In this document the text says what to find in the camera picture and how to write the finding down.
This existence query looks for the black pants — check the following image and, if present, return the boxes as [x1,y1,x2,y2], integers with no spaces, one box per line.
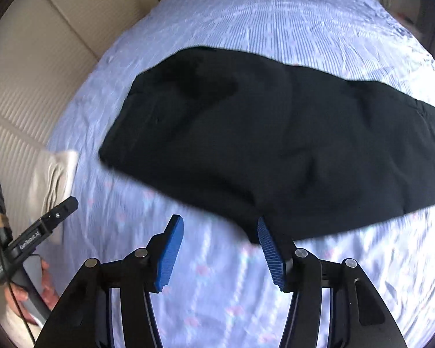
[99,47,435,241]

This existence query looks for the beige folded cloth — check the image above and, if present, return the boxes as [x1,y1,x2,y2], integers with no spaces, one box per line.
[25,148,80,247]

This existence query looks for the blue floral bed sheet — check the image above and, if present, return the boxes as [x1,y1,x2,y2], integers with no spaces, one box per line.
[41,0,435,347]

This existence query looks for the left hand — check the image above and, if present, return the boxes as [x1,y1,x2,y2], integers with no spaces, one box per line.
[3,258,61,314]

